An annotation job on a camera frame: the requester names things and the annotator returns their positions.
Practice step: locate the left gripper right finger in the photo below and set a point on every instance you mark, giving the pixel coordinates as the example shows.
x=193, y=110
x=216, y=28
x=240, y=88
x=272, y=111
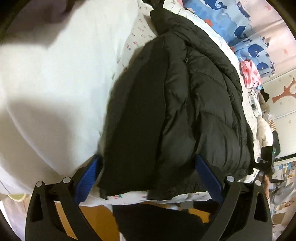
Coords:
x=243, y=212

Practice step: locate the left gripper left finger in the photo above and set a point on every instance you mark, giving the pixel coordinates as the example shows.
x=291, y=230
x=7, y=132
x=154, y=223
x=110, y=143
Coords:
x=43, y=221

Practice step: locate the black puffer jacket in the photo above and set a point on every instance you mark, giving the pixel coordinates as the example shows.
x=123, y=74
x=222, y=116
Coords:
x=180, y=98

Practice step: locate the cream puffer jacket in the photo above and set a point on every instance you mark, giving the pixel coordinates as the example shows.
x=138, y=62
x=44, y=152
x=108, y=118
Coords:
x=264, y=132

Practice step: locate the person's black trouser leg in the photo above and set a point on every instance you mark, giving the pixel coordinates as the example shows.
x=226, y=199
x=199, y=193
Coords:
x=150, y=222

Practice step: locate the white power strip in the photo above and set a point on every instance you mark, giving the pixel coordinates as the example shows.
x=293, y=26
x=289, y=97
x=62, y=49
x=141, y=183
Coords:
x=252, y=101

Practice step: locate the pink checkered cloth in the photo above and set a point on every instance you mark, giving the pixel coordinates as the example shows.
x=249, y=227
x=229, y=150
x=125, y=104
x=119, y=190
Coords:
x=250, y=74

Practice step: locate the whale print curtain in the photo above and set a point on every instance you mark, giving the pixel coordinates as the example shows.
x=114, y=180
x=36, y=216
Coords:
x=254, y=30

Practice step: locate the purple folded jacket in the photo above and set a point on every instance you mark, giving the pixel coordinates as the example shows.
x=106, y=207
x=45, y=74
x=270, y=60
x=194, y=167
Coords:
x=30, y=14

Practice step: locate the tree wall sticker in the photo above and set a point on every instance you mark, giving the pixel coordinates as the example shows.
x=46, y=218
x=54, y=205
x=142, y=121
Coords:
x=286, y=92

